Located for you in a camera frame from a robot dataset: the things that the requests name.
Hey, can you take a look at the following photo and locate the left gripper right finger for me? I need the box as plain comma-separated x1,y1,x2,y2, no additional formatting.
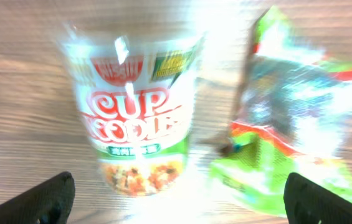
283,172,352,224

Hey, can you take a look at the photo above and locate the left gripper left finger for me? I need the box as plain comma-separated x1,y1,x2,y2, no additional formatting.
0,171,75,224

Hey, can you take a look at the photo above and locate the green chip bag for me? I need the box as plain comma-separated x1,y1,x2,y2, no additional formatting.
209,7,352,217

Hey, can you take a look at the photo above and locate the cup noodles container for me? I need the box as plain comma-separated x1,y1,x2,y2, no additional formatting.
55,24,203,196

